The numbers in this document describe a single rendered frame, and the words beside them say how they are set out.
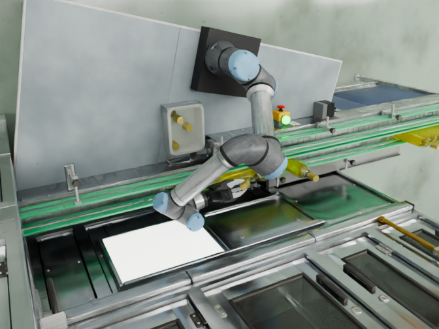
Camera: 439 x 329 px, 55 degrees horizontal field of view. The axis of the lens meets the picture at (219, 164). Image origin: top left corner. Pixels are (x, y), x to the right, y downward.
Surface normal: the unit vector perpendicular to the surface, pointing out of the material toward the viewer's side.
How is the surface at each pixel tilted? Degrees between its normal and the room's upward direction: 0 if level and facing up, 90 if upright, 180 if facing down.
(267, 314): 90
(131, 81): 0
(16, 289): 90
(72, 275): 90
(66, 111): 0
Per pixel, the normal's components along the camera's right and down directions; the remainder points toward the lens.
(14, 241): -0.02, -0.92
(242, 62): 0.40, 0.30
